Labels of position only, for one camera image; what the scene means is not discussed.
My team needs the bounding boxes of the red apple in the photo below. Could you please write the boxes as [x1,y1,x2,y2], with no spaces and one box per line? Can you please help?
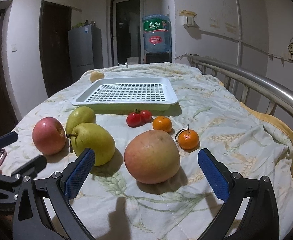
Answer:
[32,117,66,155]

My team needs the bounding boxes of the green pear with stem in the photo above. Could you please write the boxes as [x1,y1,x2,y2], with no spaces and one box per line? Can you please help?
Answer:
[67,123,115,166]

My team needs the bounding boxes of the orange mandarin with stem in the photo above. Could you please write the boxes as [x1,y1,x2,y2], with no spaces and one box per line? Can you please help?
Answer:
[175,124,200,151]

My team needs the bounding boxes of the red cherry tomato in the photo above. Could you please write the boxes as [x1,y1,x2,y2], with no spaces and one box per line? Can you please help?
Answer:
[126,110,142,127]
[139,110,153,124]

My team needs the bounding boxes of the large pinkish yellow apple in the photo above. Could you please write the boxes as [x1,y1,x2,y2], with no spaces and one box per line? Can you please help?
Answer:
[124,130,180,184]

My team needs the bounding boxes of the plain orange mandarin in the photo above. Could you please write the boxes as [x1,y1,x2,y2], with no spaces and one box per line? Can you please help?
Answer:
[152,116,172,133]

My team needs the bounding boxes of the bitten peeled apple core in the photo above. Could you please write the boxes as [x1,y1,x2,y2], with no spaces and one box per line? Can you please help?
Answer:
[89,70,105,83]

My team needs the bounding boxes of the white perforated plastic tray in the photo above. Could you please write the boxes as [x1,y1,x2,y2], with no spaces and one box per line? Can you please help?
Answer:
[72,76,178,111]

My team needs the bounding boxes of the floral bed quilt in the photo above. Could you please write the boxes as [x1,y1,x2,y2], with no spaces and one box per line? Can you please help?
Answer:
[0,62,293,240]

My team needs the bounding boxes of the grey refrigerator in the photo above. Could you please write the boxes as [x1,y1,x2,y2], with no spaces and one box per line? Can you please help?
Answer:
[68,24,104,82]

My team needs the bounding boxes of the dark wooden door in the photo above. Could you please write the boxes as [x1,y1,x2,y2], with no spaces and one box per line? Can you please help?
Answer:
[39,1,73,97]

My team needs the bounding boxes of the black water dispenser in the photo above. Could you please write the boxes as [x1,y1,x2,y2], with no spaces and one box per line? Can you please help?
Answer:
[145,53,172,64]

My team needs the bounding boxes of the blue water jug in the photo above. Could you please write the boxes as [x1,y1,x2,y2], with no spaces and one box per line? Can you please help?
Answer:
[142,14,171,53]

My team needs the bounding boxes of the glass balcony door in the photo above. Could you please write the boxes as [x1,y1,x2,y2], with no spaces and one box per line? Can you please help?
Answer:
[110,0,144,66]

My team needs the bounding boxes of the white light switch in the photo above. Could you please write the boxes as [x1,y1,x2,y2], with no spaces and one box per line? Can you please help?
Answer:
[11,44,17,53]

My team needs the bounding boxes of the stainless steel bed rail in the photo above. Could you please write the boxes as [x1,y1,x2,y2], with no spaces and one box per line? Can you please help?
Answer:
[187,54,293,118]

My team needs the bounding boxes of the wall power socket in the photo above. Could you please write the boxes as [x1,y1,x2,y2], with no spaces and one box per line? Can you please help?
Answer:
[288,37,293,63]

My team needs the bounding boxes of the small wall shelf box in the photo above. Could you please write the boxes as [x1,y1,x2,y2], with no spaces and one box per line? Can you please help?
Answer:
[180,10,197,27]

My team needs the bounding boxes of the white wall pipe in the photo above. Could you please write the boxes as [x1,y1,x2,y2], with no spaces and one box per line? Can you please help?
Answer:
[235,0,243,67]

